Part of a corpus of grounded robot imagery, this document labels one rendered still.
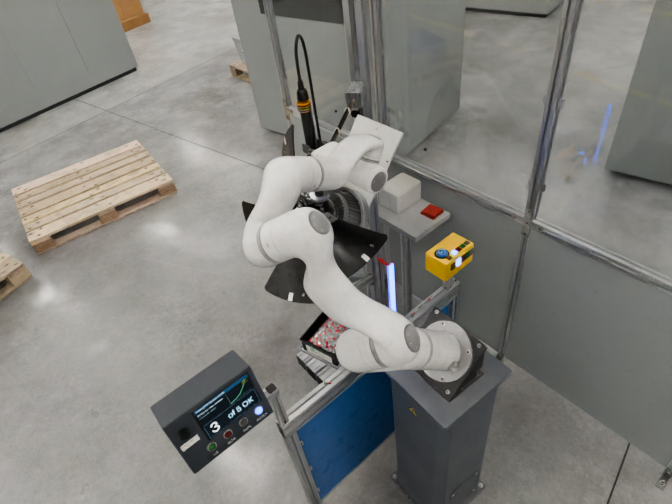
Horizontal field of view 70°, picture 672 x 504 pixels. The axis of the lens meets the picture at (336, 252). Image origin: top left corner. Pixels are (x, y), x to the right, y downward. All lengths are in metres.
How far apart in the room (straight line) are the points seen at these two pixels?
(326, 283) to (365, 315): 0.13
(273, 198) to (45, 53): 6.15
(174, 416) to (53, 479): 1.77
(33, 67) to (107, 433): 5.03
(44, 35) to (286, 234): 6.25
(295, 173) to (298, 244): 0.19
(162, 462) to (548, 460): 1.88
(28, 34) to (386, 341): 6.34
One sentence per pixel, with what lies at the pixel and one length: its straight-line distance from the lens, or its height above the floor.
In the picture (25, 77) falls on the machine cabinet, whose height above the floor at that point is 0.45.
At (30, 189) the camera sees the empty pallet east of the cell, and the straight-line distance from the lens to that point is 5.17.
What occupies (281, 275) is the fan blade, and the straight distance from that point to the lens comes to 1.88.
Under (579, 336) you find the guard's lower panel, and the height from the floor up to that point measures 0.52.
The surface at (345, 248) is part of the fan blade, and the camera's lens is 1.70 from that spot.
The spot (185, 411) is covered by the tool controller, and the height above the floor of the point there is 1.25.
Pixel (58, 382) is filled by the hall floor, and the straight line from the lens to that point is 3.41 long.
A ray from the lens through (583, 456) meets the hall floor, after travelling 2.66.
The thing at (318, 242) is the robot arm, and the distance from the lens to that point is 1.01.
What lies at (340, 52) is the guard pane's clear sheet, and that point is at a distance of 2.55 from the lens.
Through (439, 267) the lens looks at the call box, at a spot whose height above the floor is 1.04.
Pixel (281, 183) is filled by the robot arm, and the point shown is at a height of 1.70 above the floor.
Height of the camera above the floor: 2.30
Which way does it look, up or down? 42 degrees down
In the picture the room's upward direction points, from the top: 9 degrees counter-clockwise
